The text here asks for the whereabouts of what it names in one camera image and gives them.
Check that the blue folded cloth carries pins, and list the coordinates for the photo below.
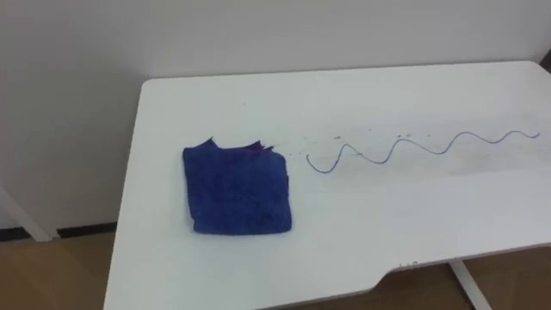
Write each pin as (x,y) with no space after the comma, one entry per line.
(237,191)

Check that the white furniture leg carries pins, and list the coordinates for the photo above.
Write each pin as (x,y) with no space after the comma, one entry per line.
(22,218)

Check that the white desk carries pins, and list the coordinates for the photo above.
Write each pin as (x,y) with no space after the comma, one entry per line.
(387,206)

